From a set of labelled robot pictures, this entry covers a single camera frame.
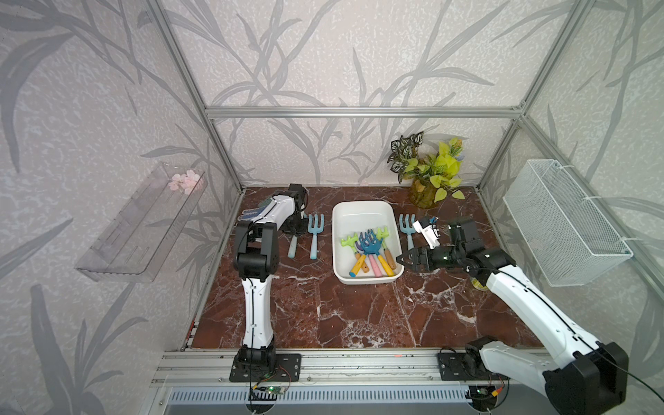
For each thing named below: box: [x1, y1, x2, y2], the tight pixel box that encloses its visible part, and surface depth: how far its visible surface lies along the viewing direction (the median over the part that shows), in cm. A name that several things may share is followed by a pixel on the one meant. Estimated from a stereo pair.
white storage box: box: [332, 200, 405, 285], surface depth 104 cm
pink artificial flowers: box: [168, 169, 201, 195], surface depth 78 cm
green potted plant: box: [403, 137, 466, 210], surface depth 98 cm
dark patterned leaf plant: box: [387, 130, 425, 185], surface depth 106 cm
